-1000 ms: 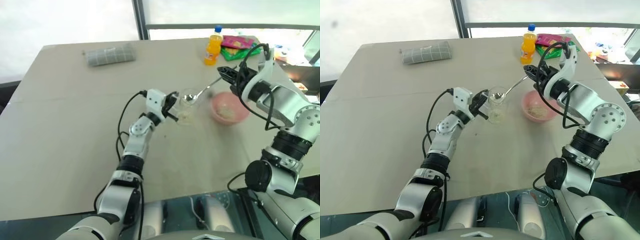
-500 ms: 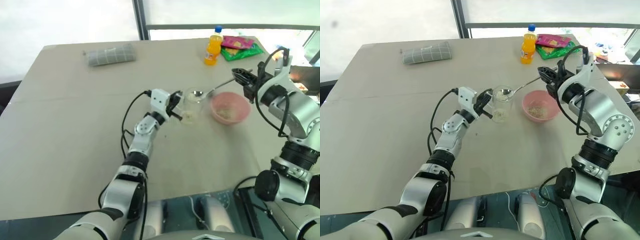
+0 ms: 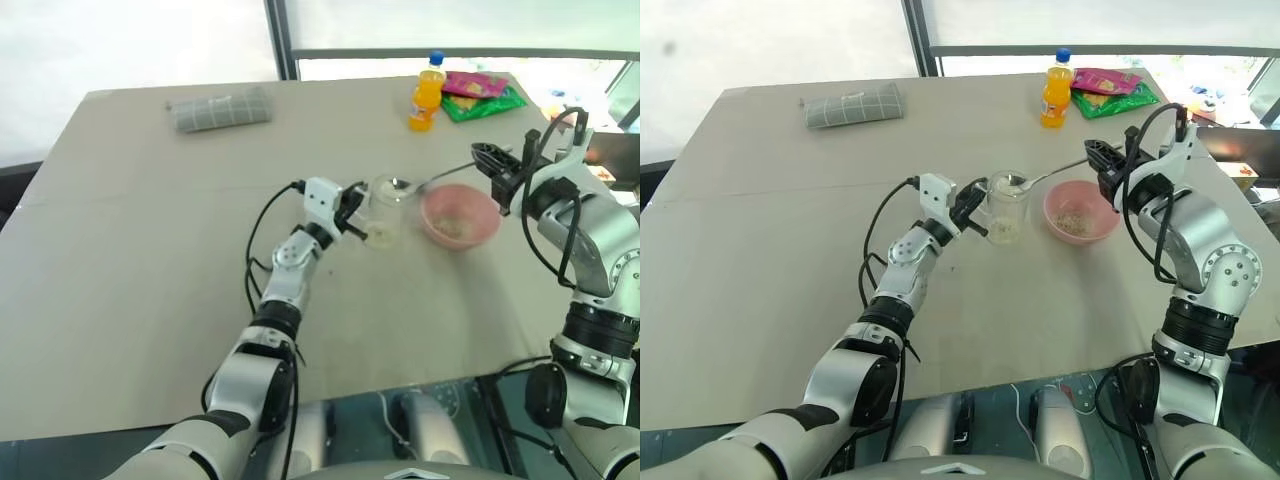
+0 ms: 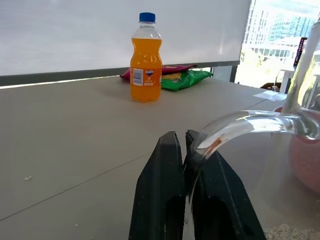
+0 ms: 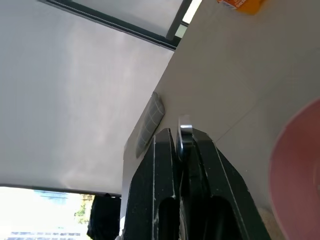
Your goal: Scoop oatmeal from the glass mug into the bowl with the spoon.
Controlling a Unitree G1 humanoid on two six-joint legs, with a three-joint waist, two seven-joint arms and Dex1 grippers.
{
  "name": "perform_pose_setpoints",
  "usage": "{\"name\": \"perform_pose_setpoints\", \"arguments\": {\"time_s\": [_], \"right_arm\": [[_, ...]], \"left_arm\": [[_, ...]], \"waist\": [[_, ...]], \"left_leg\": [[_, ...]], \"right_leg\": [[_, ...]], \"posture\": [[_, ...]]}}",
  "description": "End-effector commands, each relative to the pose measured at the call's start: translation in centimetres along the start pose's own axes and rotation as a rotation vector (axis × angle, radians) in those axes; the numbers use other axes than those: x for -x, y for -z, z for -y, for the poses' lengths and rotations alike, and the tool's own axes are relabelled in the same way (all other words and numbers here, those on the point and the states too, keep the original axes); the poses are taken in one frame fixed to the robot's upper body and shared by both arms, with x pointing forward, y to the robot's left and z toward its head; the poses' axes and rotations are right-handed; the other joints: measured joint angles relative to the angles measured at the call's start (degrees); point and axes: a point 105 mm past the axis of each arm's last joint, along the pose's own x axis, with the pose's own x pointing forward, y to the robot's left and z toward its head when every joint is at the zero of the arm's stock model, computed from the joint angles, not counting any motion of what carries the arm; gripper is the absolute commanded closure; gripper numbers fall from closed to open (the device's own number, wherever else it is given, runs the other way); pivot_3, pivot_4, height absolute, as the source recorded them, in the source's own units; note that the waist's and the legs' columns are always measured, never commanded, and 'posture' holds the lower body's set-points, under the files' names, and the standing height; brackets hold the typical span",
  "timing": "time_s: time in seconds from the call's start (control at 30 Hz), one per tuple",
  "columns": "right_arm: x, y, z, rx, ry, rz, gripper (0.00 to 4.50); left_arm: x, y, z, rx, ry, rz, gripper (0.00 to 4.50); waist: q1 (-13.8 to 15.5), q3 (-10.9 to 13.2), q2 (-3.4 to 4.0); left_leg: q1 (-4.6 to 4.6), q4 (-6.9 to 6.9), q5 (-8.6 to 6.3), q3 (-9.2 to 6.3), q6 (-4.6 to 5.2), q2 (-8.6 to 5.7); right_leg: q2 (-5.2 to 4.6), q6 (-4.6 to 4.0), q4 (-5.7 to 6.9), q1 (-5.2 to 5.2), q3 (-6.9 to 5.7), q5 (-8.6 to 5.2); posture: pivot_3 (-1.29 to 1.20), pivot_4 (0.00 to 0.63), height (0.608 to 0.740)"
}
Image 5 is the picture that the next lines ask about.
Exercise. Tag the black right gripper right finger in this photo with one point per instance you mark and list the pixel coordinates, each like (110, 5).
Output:
(220, 185)

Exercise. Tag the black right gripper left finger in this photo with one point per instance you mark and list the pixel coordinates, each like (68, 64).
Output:
(147, 190)

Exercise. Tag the silver metal spoon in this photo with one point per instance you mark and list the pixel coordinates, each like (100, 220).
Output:
(185, 135)

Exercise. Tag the pink bowl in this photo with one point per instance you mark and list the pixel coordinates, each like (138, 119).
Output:
(297, 172)

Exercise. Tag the black hanging garment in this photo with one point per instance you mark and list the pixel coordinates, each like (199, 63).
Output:
(103, 216)

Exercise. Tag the grey checked cloth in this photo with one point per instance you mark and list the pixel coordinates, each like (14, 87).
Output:
(150, 125)

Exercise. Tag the orange package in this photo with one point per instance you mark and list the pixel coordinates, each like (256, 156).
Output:
(243, 5)

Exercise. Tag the dark window frame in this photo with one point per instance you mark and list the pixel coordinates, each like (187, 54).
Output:
(120, 23)

